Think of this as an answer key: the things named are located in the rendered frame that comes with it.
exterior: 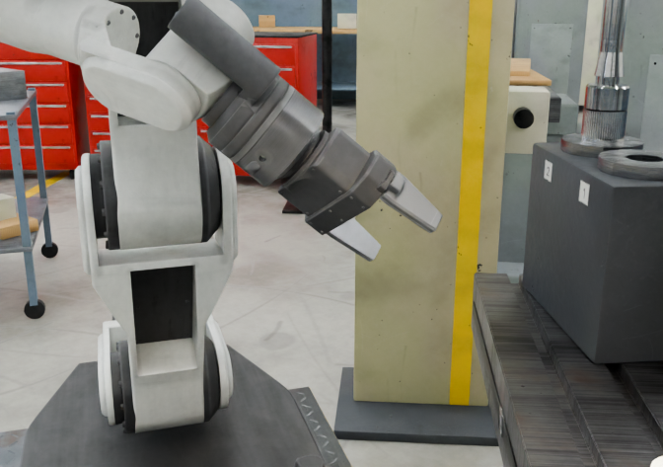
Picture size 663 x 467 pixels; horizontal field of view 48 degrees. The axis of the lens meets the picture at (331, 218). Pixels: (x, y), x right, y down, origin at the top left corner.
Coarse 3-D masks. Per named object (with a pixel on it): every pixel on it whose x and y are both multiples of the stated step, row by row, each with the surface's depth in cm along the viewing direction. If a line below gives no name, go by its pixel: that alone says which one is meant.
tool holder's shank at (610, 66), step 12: (612, 0) 81; (624, 0) 81; (612, 12) 81; (624, 12) 81; (612, 24) 82; (624, 24) 82; (612, 36) 82; (624, 36) 82; (600, 48) 83; (612, 48) 82; (600, 60) 83; (612, 60) 82; (600, 72) 83; (612, 72) 83; (600, 84) 84; (612, 84) 83
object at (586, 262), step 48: (576, 144) 84; (624, 144) 84; (576, 192) 79; (624, 192) 71; (528, 240) 94; (576, 240) 79; (624, 240) 72; (528, 288) 94; (576, 288) 80; (624, 288) 74; (576, 336) 80; (624, 336) 76
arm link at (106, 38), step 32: (96, 0) 68; (96, 32) 65; (128, 32) 70; (96, 64) 64; (128, 64) 63; (160, 64) 63; (96, 96) 67; (128, 96) 65; (160, 96) 63; (192, 96) 64
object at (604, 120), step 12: (588, 96) 84; (600, 96) 83; (612, 96) 82; (624, 96) 83; (588, 108) 84; (600, 108) 83; (612, 108) 83; (624, 108) 83; (588, 120) 85; (600, 120) 84; (612, 120) 83; (624, 120) 84; (588, 132) 85; (600, 132) 84; (612, 132) 84; (624, 132) 85
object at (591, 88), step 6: (588, 84) 85; (594, 84) 85; (624, 84) 85; (588, 90) 84; (594, 90) 83; (600, 90) 83; (606, 90) 82; (612, 90) 82; (618, 90) 82; (624, 90) 83
